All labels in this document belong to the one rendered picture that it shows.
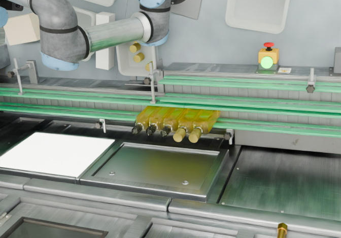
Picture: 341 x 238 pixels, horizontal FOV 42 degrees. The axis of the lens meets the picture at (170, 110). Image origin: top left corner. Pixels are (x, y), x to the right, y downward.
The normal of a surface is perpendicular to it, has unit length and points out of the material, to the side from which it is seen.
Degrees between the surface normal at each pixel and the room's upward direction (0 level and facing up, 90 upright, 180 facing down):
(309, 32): 0
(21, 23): 0
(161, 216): 90
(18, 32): 0
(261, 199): 90
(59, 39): 31
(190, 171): 90
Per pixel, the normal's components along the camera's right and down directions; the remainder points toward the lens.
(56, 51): 0.04, 0.47
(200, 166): -0.07, -0.93
